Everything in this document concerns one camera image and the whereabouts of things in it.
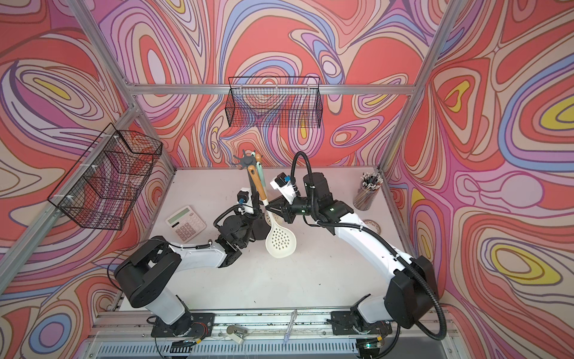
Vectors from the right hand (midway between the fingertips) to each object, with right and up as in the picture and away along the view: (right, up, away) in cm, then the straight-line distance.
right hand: (270, 211), depth 73 cm
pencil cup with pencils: (+40, +9, +17) cm, 44 cm away
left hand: (-5, +6, +8) cm, 11 cm away
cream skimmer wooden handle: (+3, -10, +4) cm, 11 cm away
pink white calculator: (-39, -8, +23) cm, 46 cm away
